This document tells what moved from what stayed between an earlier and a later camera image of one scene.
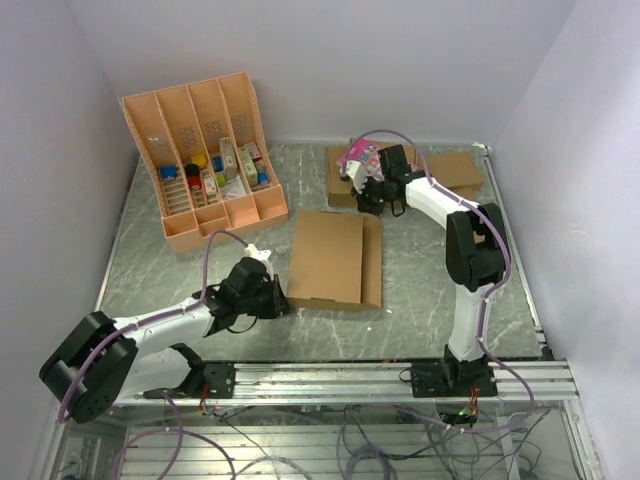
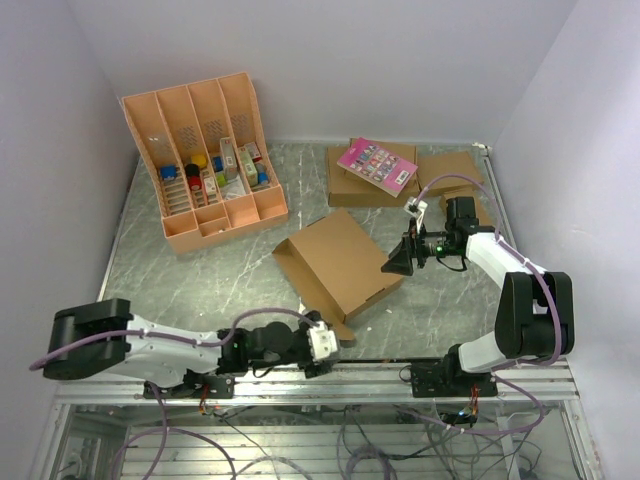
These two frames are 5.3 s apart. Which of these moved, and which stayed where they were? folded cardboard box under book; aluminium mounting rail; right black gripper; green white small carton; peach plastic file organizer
Moved: right black gripper
Stayed: aluminium mounting rail; peach plastic file organizer; green white small carton; folded cardboard box under book
